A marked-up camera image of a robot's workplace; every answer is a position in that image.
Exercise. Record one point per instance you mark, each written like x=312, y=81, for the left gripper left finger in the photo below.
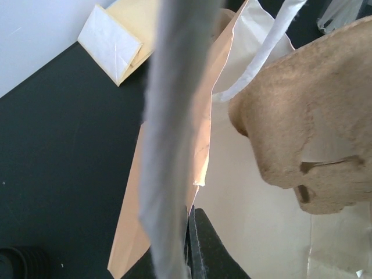
x=143, y=268

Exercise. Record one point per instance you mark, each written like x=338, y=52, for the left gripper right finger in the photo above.
x=207, y=256

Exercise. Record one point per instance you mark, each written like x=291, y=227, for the brown pulp cup carrier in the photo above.
x=308, y=118

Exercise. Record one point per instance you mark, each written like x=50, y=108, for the left black lid stack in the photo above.
x=25, y=262

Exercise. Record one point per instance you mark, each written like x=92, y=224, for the tan flat paper bag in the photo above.
x=120, y=38

